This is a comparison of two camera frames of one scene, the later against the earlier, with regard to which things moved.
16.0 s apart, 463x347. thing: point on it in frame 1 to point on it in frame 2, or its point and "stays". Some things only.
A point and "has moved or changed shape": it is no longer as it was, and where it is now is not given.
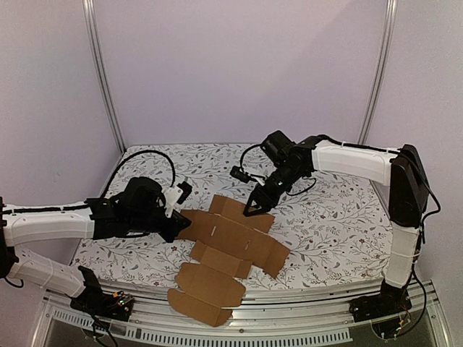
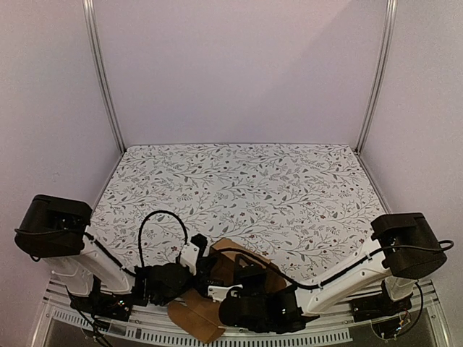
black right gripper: x=264 y=191 to x=249 y=274
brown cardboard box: x=229 y=240 has moved or changed shape
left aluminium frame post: x=89 y=16 stays
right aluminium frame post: x=391 y=18 stays
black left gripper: x=179 y=223 to x=204 y=267
